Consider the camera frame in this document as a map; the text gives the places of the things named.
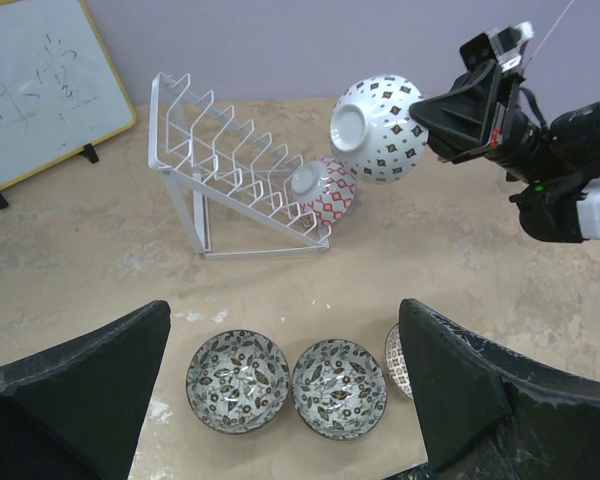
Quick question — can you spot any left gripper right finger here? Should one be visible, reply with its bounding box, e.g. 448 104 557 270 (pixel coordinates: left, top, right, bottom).
399 298 600 479

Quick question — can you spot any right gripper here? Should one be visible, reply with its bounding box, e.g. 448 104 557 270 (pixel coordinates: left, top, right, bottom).
409 60 600 243

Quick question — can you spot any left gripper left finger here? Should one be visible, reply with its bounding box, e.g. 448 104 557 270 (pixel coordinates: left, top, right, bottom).
0 300 171 479

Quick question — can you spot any red patterned bowl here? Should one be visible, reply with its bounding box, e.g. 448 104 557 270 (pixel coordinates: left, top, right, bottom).
291 157 356 227

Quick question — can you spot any white wire dish rack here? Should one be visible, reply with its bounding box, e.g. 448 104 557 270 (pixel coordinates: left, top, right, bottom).
148 73 332 259

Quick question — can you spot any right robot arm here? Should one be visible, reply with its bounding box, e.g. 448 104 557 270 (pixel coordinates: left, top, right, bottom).
409 60 600 244

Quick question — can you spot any brown patterned bowl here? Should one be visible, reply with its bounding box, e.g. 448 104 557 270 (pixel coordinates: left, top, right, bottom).
384 323 413 399

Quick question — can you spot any grey leaf bowl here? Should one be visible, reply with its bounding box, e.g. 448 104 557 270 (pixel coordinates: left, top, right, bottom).
185 329 290 435
291 339 388 441

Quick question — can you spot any grey leaf bowl left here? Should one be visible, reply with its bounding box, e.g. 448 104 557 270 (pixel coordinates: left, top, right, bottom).
185 329 290 435

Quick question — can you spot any yellow framed whiteboard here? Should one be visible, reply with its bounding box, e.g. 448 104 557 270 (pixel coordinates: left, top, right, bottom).
0 1 136 209

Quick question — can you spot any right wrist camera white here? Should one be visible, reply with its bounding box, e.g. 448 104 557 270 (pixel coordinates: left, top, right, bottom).
459 21 534 71

